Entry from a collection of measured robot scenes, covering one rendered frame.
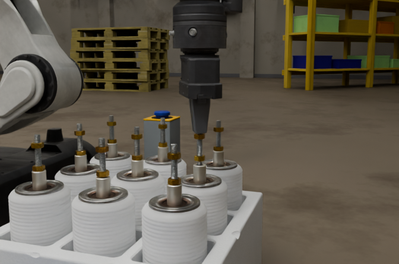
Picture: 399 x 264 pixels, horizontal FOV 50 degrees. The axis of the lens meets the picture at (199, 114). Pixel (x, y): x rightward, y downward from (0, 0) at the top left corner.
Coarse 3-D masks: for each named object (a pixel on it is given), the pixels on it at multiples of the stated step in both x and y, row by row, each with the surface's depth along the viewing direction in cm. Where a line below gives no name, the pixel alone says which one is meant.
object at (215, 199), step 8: (224, 184) 74; (184, 192) 70; (192, 192) 70; (200, 192) 70; (208, 192) 70; (216, 192) 71; (224, 192) 72; (200, 200) 70; (208, 200) 70; (216, 200) 71; (224, 200) 72; (208, 208) 70; (216, 208) 71; (224, 208) 73; (208, 216) 70; (216, 216) 71; (224, 216) 73; (208, 224) 71; (216, 224) 71; (224, 224) 73; (208, 232) 71; (216, 232) 72
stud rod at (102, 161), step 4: (100, 140) 65; (104, 140) 66; (100, 144) 65; (104, 144) 66; (104, 152) 66; (100, 156) 66; (104, 156) 66; (100, 160) 66; (104, 160) 66; (100, 164) 66; (104, 164) 66; (100, 168) 66; (104, 168) 66
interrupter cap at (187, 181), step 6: (192, 174) 77; (210, 174) 77; (186, 180) 74; (192, 180) 75; (210, 180) 74; (216, 180) 74; (186, 186) 71; (192, 186) 71; (198, 186) 70; (204, 186) 71; (210, 186) 71
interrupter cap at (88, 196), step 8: (80, 192) 67; (88, 192) 67; (112, 192) 68; (120, 192) 67; (80, 200) 64; (88, 200) 63; (96, 200) 64; (104, 200) 64; (112, 200) 64; (120, 200) 64
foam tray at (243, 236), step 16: (256, 192) 91; (240, 208) 81; (256, 208) 85; (240, 224) 74; (256, 224) 85; (0, 240) 67; (64, 240) 67; (208, 240) 68; (224, 240) 67; (240, 240) 72; (256, 240) 86; (0, 256) 65; (16, 256) 64; (32, 256) 63; (48, 256) 62; (64, 256) 62; (80, 256) 62; (96, 256) 62; (128, 256) 62; (208, 256) 62; (224, 256) 62; (240, 256) 72; (256, 256) 87
